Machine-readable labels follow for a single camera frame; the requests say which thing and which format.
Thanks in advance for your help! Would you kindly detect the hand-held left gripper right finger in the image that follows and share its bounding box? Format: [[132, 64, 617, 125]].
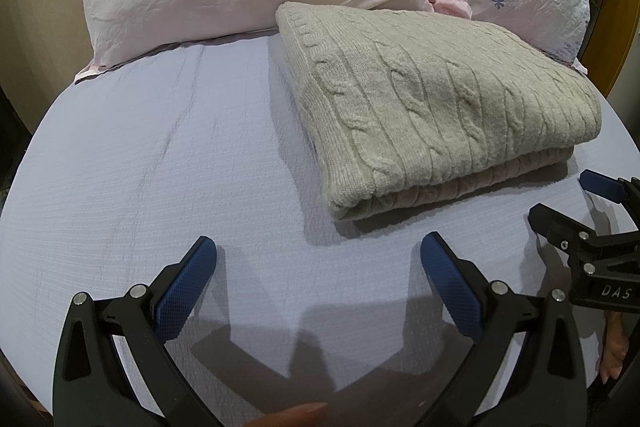
[[420, 231, 588, 427]]

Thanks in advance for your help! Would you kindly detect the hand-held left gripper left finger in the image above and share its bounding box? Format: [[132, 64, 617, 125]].
[[52, 235, 221, 427]]

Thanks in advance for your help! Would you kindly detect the person's left hand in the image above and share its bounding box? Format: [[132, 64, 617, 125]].
[[239, 402, 330, 427]]

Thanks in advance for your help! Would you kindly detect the lavender bed sheet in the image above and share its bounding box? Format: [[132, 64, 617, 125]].
[[0, 28, 640, 427]]

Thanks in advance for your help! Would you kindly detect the person's right hand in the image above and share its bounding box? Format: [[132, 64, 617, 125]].
[[599, 307, 630, 385]]

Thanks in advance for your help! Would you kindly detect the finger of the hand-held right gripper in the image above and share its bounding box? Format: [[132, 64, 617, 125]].
[[528, 203, 603, 260], [578, 170, 640, 208]]

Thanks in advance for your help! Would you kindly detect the beige cable-knit sweater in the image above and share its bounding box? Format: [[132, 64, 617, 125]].
[[275, 1, 602, 223]]

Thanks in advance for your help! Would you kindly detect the wooden bed frame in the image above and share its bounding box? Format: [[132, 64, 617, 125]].
[[575, 0, 640, 100]]

